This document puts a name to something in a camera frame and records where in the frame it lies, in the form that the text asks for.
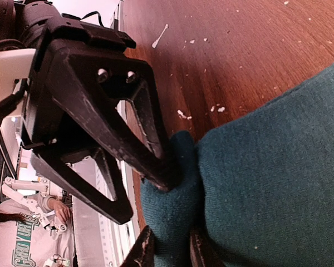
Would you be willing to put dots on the person in grey sweatshirt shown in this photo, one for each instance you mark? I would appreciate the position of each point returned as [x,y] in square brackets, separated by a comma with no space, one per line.
[25,242]

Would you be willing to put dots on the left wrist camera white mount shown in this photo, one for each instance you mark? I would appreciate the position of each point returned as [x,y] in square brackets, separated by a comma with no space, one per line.
[14,65]

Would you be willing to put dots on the dark green patterned sock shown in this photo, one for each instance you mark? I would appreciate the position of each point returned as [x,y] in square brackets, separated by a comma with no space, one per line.
[261,187]

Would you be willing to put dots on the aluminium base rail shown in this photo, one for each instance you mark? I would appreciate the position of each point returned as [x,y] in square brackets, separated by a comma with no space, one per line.
[106,229]

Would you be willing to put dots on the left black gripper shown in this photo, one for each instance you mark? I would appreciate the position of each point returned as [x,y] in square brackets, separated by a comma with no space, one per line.
[84,93]

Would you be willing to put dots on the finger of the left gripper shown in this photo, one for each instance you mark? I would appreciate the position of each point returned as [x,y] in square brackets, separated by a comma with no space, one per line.
[52,162]

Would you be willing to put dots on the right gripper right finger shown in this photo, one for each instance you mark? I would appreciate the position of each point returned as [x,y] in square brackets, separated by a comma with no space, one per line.
[201,252]

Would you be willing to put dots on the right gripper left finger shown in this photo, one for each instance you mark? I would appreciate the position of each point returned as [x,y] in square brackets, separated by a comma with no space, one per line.
[143,251]

